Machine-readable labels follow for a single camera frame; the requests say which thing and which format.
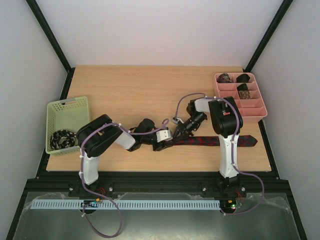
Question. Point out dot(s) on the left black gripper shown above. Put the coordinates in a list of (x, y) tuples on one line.
[(160, 147)]

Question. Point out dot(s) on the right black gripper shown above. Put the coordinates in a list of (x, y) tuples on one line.
[(185, 127)]

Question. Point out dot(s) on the red navy striped tie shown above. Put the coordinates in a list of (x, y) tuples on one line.
[(213, 141)]

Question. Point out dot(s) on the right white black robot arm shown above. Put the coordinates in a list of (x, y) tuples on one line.
[(226, 121)]

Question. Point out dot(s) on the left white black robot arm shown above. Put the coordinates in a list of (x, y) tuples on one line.
[(97, 136)]

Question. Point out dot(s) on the dark floral rolled tie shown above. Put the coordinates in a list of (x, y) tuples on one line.
[(224, 78)]

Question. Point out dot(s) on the brown patterned rolled tie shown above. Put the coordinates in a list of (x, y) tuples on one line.
[(244, 95)]

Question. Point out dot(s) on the pink divided organizer tray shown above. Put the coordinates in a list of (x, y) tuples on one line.
[(252, 110)]

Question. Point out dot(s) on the black rolled tie middle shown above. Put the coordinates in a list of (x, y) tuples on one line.
[(242, 87)]

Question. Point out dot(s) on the black rolled tie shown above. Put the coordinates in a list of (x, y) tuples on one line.
[(243, 78), (242, 87)]

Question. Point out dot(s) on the black rolled tie back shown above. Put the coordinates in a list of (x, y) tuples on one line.
[(243, 78)]

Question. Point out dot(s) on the green plastic basket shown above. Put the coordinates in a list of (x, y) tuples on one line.
[(68, 114)]

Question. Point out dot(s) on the black white patterned tie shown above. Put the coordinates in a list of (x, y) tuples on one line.
[(62, 139)]

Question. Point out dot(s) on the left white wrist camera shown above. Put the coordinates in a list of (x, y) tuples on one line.
[(164, 135)]

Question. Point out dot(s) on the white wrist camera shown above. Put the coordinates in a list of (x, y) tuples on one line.
[(164, 135), (177, 120)]

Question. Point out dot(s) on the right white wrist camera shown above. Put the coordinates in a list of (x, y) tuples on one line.
[(177, 120)]

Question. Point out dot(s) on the black aluminium frame rail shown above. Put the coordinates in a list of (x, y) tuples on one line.
[(113, 184)]

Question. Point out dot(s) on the light blue cable duct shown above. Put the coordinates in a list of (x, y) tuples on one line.
[(73, 204)]

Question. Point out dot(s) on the right black frame post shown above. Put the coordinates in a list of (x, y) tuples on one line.
[(279, 15)]

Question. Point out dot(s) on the black frame post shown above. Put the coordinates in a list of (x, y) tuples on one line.
[(38, 14), (279, 15)]

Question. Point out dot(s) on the left black frame post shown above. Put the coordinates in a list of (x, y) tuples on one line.
[(38, 14)]

